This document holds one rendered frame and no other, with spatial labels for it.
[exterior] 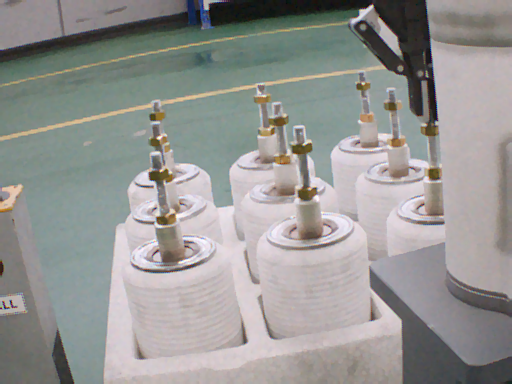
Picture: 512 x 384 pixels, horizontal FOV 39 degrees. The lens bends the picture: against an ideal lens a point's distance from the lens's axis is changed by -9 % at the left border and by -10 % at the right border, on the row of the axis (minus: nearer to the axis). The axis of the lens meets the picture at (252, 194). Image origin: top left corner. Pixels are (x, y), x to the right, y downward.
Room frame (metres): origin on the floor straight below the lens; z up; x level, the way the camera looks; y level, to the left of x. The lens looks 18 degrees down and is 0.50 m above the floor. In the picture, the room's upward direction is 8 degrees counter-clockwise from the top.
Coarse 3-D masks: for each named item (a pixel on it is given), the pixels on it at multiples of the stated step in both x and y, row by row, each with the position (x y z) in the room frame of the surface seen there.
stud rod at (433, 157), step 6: (432, 114) 0.63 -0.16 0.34; (432, 120) 0.63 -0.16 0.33; (426, 138) 0.63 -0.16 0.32; (432, 138) 0.63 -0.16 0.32; (432, 144) 0.63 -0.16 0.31; (432, 150) 0.63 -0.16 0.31; (432, 156) 0.63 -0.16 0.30; (438, 156) 0.63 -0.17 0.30; (432, 162) 0.63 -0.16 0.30; (438, 162) 0.63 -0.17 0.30
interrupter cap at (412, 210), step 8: (408, 200) 0.66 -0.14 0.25; (416, 200) 0.65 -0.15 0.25; (424, 200) 0.65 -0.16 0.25; (400, 208) 0.64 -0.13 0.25; (408, 208) 0.64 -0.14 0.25; (416, 208) 0.64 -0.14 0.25; (424, 208) 0.64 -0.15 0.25; (400, 216) 0.62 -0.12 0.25; (408, 216) 0.61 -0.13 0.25; (416, 216) 0.61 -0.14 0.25; (424, 216) 0.61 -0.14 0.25; (432, 216) 0.61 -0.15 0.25; (440, 216) 0.60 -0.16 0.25; (424, 224) 0.60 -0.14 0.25; (432, 224) 0.60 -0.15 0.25; (440, 224) 0.59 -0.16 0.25
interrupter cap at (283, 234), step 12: (324, 216) 0.65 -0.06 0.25; (336, 216) 0.64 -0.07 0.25; (276, 228) 0.64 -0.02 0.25; (288, 228) 0.63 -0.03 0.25; (324, 228) 0.63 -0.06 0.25; (336, 228) 0.62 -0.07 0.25; (348, 228) 0.61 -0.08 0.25; (276, 240) 0.61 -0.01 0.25; (288, 240) 0.60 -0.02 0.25; (300, 240) 0.60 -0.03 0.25; (312, 240) 0.60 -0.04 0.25; (324, 240) 0.59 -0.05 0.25; (336, 240) 0.59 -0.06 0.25
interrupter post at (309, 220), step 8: (296, 200) 0.62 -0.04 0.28; (312, 200) 0.62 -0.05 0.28; (296, 208) 0.62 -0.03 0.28; (304, 208) 0.61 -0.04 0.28; (312, 208) 0.61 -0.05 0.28; (320, 208) 0.62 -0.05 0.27; (296, 216) 0.62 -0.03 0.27; (304, 216) 0.61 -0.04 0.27; (312, 216) 0.61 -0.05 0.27; (320, 216) 0.62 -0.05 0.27; (304, 224) 0.61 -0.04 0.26; (312, 224) 0.61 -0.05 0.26; (320, 224) 0.62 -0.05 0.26; (304, 232) 0.61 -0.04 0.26; (312, 232) 0.61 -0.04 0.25; (320, 232) 0.61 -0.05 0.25
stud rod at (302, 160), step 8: (296, 128) 0.62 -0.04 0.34; (304, 128) 0.62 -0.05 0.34; (296, 136) 0.62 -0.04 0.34; (304, 136) 0.62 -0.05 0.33; (296, 160) 0.62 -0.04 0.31; (304, 160) 0.62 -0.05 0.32; (304, 168) 0.62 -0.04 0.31; (304, 176) 0.62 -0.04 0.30; (304, 184) 0.62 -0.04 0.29; (304, 200) 0.62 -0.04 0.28
